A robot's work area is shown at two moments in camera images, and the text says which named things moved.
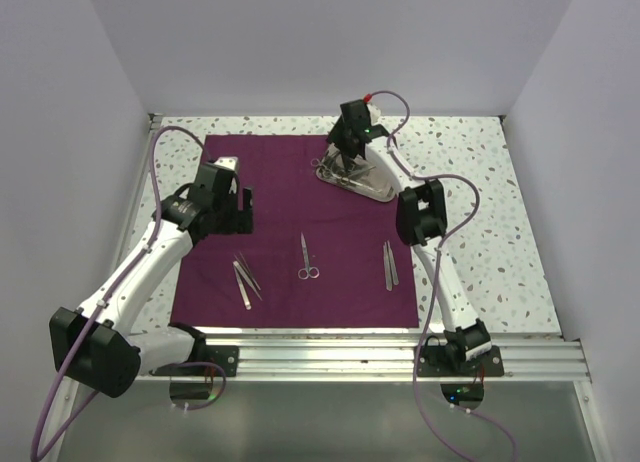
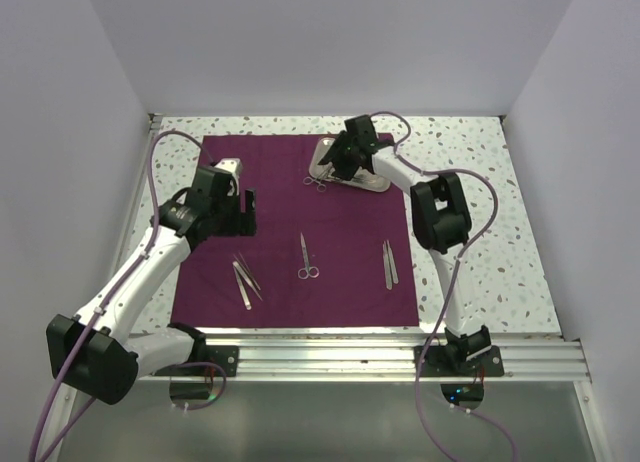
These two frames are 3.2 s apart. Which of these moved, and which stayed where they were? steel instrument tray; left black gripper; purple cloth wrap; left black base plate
Moved: steel instrument tray
Stayed: purple cloth wrap; left black gripper; left black base plate
